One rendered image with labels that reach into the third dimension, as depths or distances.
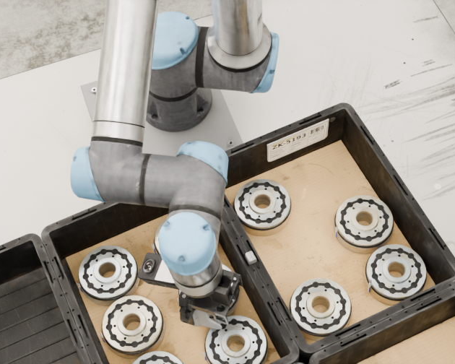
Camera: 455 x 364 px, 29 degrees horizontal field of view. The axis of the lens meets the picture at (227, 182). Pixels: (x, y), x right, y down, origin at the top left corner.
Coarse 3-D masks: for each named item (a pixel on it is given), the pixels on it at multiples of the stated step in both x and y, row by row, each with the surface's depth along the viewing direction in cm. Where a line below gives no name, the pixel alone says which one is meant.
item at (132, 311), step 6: (126, 312) 150; (132, 312) 150; (138, 312) 150; (120, 318) 149; (144, 318) 149; (120, 324) 149; (144, 324) 148; (120, 330) 148; (126, 330) 148; (132, 330) 148; (138, 330) 148; (126, 336) 148; (132, 336) 148
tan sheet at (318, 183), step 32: (320, 160) 168; (352, 160) 167; (288, 192) 164; (320, 192) 164; (352, 192) 164; (288, 224) 161; (320, 224) 161; (288, 256) 158; (320, 256) 157; (352, 256) 157; (288, 288) 155; (352, 288) 154; (352, 320) 151
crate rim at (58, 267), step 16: (96, 208) 153; (64, 224) 152; (224, 224) 150; (48, 240) 150; (48, 256) 149; (240, 256) 147; (64, 272) 147; (256, 272) 145; (64, 288) 146; (256, 288) 144; (272, 304) 143; (80, 320) 144; (288, 336) 140; (96, 352) 140
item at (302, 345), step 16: (320, 112) 161; (336, 112) 161; (352, 112) 161; (288, 128) 160; (240, 144) 158; (256, 144) 158; (368, 144) 158; (384, 160) 155; (400, 192) 152; (224, 208) 152; (416, 208) 150; (240, 224) 150; (432, 224) 149; (240, 240) 149; (256, 256) 147; (448, 256) 145; (272, 288) 144; (432, 288) 143; (448, 288) 143; (400, 304) 141; (416, 304) 142; (288, 320) 141; (368, 320) 140; (304, 352) 138
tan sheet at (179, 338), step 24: (120, 240) 161; (144, 240) 161; (72, 264) 159; (144, 288) 156; (168, 288) 156; (240, 288) 155; (96, 312) 154; (168, 312) 153; (240, 312) 153; (168, 336) 151; (192, 336) 151; (120, 360) 149; (192, 360) 149
